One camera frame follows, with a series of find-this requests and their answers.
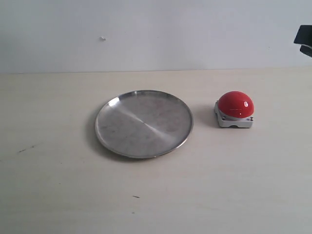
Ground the round steel plate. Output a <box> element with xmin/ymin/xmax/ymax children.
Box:
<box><xmin>95</xmin><ymin>90</ymin><xmax>194</xmax><ymax>159</ymax></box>

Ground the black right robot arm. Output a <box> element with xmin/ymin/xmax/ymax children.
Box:
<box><xmin>294</xmin><ymin>25</ymin><xmax>312</xmax><ymax>58</ymax></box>

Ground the red dome push button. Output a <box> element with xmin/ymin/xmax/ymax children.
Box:
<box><xmin>214</xmin><ymin>91</ymin><xmax>254</xmax><ymax>128</ymax></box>

